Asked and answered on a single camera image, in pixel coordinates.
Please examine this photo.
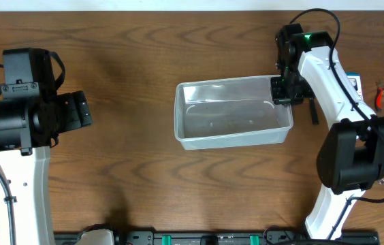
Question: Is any small claw hammer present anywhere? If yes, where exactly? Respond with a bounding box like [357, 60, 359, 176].
[309, 98, 319, 125]

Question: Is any blue white cardboard box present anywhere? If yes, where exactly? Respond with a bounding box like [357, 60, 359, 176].
[346, 72, 364, 100]

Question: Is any clear plastic container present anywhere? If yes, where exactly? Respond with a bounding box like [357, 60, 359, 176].
[174, 75, 293, 150]

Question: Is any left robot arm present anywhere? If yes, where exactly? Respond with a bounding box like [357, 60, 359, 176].
[0, 48, 93, 244]

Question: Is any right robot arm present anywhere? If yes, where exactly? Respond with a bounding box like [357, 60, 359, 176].
[271, 24, 384, 240]

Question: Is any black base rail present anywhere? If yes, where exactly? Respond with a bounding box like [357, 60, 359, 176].
[54, 229, 381, 245]

